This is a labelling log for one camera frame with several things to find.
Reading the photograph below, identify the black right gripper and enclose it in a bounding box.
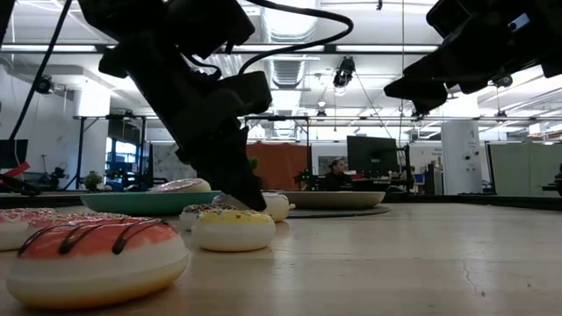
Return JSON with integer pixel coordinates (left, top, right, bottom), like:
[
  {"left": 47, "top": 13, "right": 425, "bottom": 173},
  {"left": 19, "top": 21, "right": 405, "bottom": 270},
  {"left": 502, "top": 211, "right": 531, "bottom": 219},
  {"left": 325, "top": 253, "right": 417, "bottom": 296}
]
[{"left": 384, "top": 25, "right": 541, "bottom": 116}]

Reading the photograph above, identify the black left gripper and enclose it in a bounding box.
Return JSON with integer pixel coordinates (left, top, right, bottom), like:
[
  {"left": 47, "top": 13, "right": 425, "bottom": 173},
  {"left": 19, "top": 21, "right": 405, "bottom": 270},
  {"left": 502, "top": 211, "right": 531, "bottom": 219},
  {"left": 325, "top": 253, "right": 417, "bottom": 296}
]
[{"left": 98, "top": 41, "right": 268, "bottom": 212}]

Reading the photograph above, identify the small chocolate sprinkled donut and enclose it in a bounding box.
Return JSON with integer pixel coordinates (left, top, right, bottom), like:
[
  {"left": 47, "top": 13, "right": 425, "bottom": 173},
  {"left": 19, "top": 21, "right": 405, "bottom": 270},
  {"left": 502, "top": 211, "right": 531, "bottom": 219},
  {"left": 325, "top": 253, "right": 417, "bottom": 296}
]
[{"left": 179, "top": 203, "right": 238, "bottom": 233}]

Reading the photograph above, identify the large pink glazed donut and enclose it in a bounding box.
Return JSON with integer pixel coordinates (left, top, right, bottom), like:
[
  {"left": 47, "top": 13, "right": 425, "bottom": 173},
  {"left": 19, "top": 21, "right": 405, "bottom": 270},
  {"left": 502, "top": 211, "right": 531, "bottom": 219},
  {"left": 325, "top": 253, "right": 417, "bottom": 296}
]
[{"left": 147, "top": 177, "right": 213, "bottom": 195}]

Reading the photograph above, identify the large purple glazed donut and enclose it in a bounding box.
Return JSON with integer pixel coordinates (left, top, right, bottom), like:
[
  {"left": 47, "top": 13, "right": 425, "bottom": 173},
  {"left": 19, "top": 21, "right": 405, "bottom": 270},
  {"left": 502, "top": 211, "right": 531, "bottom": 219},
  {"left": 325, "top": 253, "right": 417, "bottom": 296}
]
[{"left": 212, "top": 191, "right": 297, "bottom": 224}]

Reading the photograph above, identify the small yellow sprinkled donut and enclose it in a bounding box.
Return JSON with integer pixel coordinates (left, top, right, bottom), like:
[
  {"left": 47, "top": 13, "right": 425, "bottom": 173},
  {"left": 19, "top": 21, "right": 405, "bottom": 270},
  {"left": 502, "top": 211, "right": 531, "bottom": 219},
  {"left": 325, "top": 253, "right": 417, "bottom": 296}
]
[{"left": 191, "top": 209, "right": 277, "bottom": 254}]

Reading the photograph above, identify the small orange dark-striped donut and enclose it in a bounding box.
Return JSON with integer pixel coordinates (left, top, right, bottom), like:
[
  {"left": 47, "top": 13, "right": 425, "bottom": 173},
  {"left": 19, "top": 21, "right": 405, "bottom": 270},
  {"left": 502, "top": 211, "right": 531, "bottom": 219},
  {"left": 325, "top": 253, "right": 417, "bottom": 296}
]
[{"left": 6, "top": 218, "right": 191, "bottom": 310}]

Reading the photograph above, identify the green potted plant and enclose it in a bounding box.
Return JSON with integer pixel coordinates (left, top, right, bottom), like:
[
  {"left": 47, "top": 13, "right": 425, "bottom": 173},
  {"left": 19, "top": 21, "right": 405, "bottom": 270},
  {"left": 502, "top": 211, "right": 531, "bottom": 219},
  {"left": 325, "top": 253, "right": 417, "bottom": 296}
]
[{"left": 249, "top": 156, "right": 264, "bottom": 190}]

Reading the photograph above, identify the orange curtain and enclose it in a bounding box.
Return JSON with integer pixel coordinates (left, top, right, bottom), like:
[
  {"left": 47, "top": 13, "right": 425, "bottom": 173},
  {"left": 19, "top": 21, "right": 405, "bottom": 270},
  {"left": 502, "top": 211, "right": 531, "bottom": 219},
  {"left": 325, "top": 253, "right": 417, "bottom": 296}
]
[{"left": 245, "top": 143, "right": 311, "bottom": 191}]

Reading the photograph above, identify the grey patterned cloth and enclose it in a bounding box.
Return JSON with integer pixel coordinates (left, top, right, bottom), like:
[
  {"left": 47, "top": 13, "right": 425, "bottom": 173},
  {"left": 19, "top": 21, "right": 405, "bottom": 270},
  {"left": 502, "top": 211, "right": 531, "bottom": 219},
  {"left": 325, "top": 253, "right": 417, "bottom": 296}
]
[{"left": 152, "top": 143, "right": 198, "bottom": 181}]

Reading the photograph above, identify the black computer monitor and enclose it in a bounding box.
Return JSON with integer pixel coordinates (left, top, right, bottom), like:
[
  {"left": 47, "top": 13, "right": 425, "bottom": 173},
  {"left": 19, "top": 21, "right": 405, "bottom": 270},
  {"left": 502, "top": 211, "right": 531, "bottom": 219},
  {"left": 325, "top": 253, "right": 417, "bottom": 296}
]
[
  {"left": 346, "top": 135, "right": 400, "bottom": 177},
  {"left": 0, "top": 139, "right": 29, "bottom": 170}
]

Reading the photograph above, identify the teal plate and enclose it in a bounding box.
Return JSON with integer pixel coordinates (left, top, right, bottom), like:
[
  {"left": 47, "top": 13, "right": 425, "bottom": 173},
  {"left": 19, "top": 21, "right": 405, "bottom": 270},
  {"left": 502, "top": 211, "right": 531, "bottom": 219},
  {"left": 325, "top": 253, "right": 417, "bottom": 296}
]
[{"left": 79, "top": 190, "right": 224, "bottom": 217}]

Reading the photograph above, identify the person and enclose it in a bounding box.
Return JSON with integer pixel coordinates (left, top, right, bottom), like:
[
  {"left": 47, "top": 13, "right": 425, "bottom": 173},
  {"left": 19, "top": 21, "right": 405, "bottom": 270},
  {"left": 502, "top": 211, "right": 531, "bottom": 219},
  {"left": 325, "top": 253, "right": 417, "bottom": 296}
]
[{"left": 323, "top": 156, "right": 352, "bottom": 192}]

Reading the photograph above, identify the beige plate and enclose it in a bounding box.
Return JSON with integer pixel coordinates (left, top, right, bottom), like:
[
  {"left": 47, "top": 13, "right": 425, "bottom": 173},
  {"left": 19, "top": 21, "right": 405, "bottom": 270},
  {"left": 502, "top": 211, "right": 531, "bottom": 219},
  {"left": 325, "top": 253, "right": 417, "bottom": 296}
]
[{"left": 280, "top": 190, "right": 386, "bottom": 211}]

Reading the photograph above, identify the grey round woven mat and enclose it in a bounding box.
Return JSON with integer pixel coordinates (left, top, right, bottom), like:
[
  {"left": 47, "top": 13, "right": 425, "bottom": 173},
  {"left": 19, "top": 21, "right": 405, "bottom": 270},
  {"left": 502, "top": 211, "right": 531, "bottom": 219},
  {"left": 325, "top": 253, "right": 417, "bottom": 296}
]
[{"left": 287, "top": 204, "right": 391, "bottom": 220}]

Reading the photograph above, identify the pale green partition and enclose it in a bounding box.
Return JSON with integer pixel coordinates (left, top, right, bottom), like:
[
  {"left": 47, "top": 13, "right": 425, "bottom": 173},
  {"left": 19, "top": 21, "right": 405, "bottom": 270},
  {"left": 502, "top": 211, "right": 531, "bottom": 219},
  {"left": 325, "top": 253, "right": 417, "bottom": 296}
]
[{"left": 488, "top": 141, "right": 562, "bottom": 198}]

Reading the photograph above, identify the small potted plant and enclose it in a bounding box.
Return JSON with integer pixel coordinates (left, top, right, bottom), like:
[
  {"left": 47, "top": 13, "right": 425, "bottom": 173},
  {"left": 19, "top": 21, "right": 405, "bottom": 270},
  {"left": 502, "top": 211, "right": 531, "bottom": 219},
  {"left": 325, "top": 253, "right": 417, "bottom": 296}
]
[{"left": 83, "top": 170, "right": 103, "bottom": 192}]

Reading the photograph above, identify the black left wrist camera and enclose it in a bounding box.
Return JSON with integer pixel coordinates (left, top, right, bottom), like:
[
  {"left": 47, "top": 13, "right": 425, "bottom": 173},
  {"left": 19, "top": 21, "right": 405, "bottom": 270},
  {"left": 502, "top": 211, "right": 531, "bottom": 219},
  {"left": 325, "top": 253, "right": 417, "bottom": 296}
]
[{"left": 218, "top": 70, "right": 273, "bottom": 116}]

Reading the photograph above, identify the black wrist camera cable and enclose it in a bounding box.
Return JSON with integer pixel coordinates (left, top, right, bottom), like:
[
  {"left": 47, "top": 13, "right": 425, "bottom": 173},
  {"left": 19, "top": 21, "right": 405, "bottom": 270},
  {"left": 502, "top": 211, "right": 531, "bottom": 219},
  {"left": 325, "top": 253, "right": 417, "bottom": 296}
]
[{"left": 226, "top": 0, "right": 355, "bottom": 75}]

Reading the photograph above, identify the black overhead frame bar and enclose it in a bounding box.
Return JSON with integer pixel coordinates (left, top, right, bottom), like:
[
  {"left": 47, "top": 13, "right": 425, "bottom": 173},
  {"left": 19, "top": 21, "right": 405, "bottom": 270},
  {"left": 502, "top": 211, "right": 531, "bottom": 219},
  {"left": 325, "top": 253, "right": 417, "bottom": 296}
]
[{"left": 0, "top": 42, "right": 467, "bottom": 55}]

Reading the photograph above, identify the silver ceiling duct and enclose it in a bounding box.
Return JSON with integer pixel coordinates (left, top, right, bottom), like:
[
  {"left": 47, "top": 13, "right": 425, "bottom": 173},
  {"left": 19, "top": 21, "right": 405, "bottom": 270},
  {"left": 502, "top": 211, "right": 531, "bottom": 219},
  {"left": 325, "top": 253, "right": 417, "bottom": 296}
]
[{"left": 258, "top": 0, "right": 321, "bottom": 138}]

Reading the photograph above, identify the black metal rig frame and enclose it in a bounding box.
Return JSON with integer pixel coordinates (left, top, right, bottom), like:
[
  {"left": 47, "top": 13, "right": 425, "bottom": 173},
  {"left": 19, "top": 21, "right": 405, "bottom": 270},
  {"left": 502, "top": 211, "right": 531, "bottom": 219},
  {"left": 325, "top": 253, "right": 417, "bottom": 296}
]
[{"left": 72, "top": 114, "right": 148, "bottom": 190}]

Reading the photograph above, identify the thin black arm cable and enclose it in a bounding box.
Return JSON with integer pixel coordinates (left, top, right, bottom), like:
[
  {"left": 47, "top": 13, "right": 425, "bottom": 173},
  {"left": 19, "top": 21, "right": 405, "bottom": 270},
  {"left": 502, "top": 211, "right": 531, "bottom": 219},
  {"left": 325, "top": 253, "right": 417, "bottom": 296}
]
[{"left": 7, "top": 0, "right": 75, "bottom": 142}]

